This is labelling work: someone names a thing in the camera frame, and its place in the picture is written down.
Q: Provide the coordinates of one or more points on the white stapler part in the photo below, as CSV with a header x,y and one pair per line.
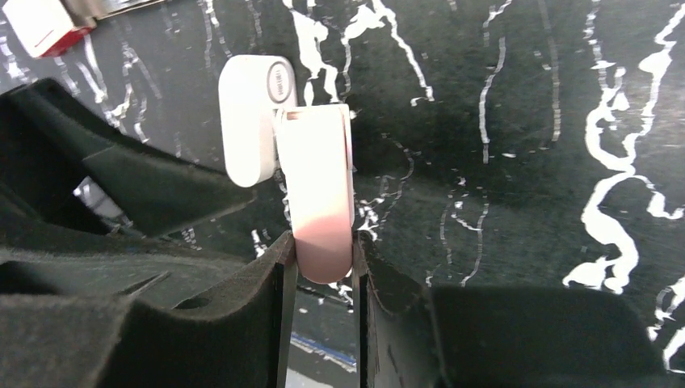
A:
x,y
251,90

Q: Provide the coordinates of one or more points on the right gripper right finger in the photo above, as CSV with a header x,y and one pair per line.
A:
x,y
414,335

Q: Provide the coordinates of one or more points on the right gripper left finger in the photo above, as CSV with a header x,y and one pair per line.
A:
x,y
94,292

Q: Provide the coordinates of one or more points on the small red white staple box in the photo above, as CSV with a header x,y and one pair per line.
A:
x,y
46,28

